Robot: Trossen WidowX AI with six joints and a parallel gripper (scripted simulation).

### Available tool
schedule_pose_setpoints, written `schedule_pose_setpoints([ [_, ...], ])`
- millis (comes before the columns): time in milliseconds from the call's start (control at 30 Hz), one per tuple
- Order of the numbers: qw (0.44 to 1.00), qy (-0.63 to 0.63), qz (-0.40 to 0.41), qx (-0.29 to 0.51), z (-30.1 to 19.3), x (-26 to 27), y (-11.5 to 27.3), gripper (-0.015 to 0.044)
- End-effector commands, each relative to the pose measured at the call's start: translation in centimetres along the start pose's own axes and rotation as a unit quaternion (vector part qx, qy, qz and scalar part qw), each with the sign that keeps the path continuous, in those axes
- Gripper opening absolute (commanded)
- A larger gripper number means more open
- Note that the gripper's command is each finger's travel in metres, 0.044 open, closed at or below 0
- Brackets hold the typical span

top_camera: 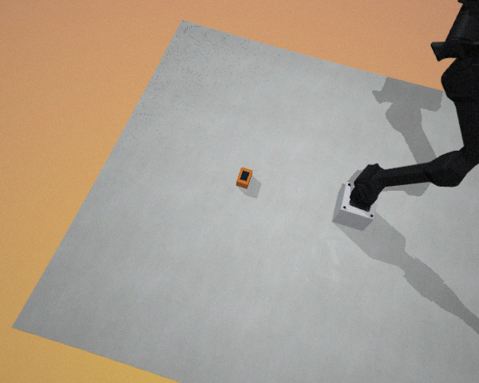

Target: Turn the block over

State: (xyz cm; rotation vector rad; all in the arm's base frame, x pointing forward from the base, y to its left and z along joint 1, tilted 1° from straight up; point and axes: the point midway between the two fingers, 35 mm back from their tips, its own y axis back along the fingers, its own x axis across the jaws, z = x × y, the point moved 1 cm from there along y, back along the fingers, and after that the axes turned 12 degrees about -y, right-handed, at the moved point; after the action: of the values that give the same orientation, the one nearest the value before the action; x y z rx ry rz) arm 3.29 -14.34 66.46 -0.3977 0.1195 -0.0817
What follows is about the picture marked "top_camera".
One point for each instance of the orange block with black square face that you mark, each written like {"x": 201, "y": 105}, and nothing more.
{"x": 244, "y": 178}

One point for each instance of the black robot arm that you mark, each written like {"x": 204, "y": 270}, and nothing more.
{"x": 461, "y": 84}

